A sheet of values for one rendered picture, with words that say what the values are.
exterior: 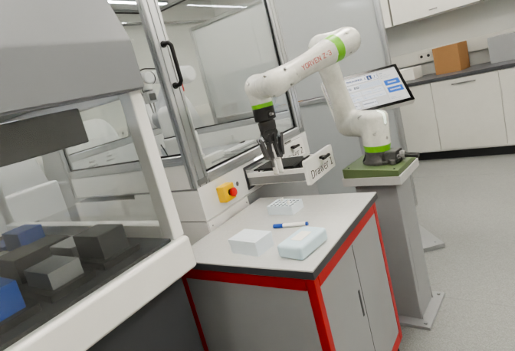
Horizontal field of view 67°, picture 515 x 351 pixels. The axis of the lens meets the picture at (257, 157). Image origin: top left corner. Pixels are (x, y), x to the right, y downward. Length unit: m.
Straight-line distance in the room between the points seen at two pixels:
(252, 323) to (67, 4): 1.09
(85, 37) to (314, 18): 2.65
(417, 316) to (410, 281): 0.19
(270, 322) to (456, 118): 3.59
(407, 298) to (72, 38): 1.80
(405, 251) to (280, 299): 0.89
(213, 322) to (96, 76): 0.94
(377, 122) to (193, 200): 0.89
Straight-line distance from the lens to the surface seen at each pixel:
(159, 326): 1.29
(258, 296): 1.32
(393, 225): 1.95
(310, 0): 3.56
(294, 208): 1.58
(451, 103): 4.55
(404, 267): 2.05
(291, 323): 1.30
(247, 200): 1.87
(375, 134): 1.87
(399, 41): 5.34
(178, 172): 1.66
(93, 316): 1.06
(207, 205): 1.65
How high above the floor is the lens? 1.29
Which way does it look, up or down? 10 degrees down
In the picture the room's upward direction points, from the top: 14 degrees counter-clockwise
